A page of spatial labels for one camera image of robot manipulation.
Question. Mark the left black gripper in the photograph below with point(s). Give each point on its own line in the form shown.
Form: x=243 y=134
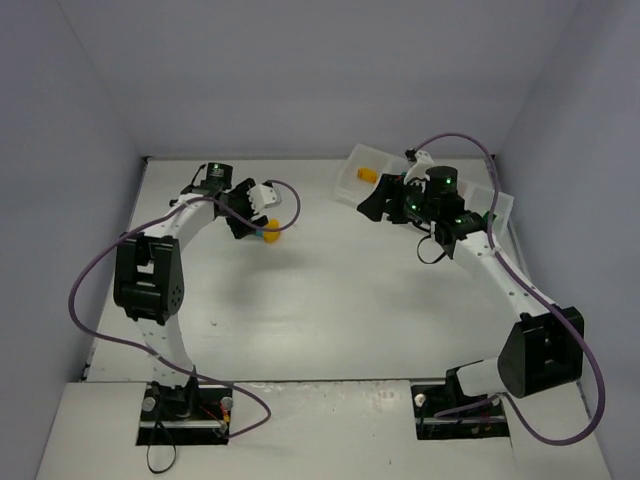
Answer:
x=242 y=212

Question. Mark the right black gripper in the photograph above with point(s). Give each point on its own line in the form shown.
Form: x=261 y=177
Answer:
x=393 y=198

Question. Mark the burger printed lego stack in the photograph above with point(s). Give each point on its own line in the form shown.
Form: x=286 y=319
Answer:
x=367 y=175

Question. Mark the yellow rounded lego brick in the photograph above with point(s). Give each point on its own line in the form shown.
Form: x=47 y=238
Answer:
x=272 y=232

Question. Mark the green red lego brick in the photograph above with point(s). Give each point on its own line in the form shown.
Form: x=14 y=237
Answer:
x=492 y=217

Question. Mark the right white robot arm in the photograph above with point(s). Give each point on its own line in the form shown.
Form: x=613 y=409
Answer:
x=540 y=352

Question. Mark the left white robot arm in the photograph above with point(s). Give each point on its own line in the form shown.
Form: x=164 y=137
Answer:
x=149 y=281

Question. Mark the clear four-compartment tray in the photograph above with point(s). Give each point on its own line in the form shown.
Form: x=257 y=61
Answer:
x=453 y=207

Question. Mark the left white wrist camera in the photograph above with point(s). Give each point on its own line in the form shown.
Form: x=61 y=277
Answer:
x=263 y=196

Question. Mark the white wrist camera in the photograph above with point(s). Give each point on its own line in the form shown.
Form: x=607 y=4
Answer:
x=263 y=196
x=419 y=163

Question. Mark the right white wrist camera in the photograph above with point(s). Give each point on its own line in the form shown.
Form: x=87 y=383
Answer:
x=419 y=163

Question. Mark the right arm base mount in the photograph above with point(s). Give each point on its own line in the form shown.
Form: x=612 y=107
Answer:
x=443 y=412

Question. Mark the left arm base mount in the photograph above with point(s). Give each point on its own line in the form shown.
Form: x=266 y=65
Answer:
x=191 y=417

